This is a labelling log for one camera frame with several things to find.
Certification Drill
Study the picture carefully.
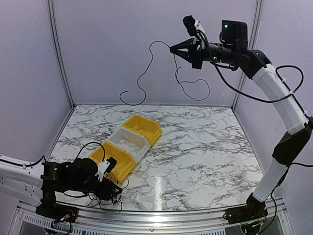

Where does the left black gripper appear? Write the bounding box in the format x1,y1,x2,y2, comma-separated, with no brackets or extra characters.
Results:
68,177,123,201

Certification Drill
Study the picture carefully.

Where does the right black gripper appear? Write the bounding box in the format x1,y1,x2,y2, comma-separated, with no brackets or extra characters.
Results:
170,35,238,69

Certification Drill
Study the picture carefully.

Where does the black cable bundle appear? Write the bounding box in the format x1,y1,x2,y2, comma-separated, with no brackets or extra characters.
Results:
87,192,123,213

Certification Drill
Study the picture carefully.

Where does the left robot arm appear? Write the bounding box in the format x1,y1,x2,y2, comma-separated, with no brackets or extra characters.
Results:
0,142,123,201

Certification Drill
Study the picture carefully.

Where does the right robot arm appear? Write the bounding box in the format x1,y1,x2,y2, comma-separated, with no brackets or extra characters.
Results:
170,15,313,219

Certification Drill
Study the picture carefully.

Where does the near yellow plastic bin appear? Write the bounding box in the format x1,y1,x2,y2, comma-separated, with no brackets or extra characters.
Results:
102,141,137,183

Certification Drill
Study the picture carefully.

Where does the yellow plastic bin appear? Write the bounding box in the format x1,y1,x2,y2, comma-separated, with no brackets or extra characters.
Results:
102,141,137,183
122,115,163,146

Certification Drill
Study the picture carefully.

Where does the white plastic bin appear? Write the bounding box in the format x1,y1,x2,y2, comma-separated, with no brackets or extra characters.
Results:
106,126,151,163

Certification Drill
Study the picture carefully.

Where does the far yellow plastic bin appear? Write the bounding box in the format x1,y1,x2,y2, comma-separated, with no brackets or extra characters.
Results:
122,115,163,146

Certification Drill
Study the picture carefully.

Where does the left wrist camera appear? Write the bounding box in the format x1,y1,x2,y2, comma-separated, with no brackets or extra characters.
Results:
95,157,117,182

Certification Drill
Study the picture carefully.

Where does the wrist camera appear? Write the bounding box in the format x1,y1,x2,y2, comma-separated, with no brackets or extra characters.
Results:
95,157,117,182
182,15,205,37

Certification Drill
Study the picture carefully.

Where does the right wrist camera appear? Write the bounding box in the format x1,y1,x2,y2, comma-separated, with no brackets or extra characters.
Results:
182,15,205,37

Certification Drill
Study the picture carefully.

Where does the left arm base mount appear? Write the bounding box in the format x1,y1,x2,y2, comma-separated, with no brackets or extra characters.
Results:
36,204,78,223

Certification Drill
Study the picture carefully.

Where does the right aluminium corner post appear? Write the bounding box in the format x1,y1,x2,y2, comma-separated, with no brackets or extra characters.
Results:
231,0,263,110

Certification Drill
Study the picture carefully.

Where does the aluminium corner post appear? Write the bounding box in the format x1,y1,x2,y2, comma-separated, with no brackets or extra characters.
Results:
46,0,75,109
231,0,263,110

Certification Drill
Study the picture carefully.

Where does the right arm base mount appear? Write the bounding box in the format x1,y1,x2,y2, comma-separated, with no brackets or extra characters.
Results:
223,206,268,224

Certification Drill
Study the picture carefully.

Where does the left aluminium corner post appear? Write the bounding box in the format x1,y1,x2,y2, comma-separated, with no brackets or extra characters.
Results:
46,0,75,109

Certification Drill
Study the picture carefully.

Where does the aluminium front frame rail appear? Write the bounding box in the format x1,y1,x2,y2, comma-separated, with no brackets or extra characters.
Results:
8,197,295,235

